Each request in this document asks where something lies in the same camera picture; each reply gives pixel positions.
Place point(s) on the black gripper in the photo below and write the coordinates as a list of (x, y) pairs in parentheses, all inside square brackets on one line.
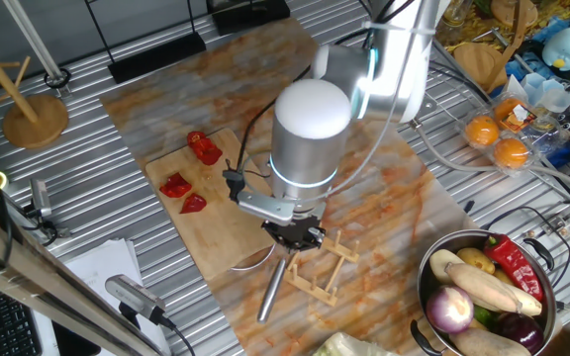
[(297, 228)]

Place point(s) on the steel cleaver knife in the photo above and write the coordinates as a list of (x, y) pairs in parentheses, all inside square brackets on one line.
[(271, 292)]

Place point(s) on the curved red chili piece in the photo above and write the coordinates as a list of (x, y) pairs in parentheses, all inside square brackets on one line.
[(193, 204)]

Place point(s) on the large red chili pepper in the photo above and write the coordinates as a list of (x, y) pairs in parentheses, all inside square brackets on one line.
[(175, 186)]

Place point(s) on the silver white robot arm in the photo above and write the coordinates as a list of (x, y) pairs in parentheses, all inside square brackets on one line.
[(310, 148)]

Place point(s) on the medium red chili piece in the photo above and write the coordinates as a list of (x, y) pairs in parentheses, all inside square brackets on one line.
[(209, 154)]

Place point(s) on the small red chili slice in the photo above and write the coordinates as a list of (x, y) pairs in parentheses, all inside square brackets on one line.
[(196, 137)]

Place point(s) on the wooden peg dish rack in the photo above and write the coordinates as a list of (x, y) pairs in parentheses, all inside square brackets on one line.
[(314, 293)]

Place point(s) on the wooden cutting board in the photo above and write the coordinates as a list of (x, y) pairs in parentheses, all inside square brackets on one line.
[(216, 232)]

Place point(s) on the orange marbled table mat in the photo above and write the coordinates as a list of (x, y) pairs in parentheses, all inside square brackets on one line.
[(389, 198)]

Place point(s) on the cabbage in plastic bag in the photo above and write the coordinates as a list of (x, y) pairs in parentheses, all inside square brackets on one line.
[(349, 346)]

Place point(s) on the white round vegetable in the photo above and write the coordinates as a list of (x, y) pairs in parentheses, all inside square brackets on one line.
[(441, 264)]

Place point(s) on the purple onion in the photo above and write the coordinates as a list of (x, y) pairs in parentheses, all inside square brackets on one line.
[(448, 309)]

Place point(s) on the yellow potato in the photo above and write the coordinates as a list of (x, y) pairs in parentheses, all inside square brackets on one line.
[(478, 259)]

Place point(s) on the white paper stack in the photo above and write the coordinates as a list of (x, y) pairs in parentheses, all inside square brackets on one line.
[(102, 262)]

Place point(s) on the long pale sweet potato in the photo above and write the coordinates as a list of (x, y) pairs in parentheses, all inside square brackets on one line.
[(488, 289)]

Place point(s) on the green vegetable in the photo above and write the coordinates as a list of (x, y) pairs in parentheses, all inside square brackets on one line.
[(485, 315)]

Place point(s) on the orange fruit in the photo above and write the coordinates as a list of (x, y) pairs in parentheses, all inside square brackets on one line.
[(511, 153), (505, 109), (482, 131)]

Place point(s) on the brown sweet potato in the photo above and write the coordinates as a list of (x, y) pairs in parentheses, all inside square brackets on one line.
[(488, 343)]

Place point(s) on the long red bell pepper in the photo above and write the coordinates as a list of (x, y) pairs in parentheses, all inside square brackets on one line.
[(515, 264)]

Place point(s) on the black rectangular box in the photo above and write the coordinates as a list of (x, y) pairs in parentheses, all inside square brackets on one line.
[(248, 15)]

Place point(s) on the dark purple eggplant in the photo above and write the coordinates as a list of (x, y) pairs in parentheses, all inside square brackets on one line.
[(522, 329)]

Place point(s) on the wooden hook stand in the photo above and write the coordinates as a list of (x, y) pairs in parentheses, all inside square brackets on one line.
[(478, 64)]

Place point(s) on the clear plastic orange package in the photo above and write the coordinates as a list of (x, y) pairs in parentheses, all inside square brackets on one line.
[(542, 143)]

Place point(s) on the wooden mug tree stand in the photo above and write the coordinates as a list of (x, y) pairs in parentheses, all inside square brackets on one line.
[(35, 121)]

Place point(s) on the clear plastic measuring cup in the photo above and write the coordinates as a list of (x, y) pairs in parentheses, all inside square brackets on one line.
[(549, 94)]

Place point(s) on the light blue plush toy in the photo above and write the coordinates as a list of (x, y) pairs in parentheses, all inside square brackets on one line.
[(564, 49)]

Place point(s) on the wrist camera on grey bracket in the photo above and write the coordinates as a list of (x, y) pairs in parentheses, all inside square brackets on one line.
[(265, 206)]

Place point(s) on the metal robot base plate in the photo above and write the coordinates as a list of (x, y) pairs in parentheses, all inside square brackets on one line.
[(429, 105)]

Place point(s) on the aluminium frame beam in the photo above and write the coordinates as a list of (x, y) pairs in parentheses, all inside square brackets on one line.
[(42, 277)]

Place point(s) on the small camera on black mount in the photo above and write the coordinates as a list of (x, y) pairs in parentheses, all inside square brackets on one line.
[(41, 198)]

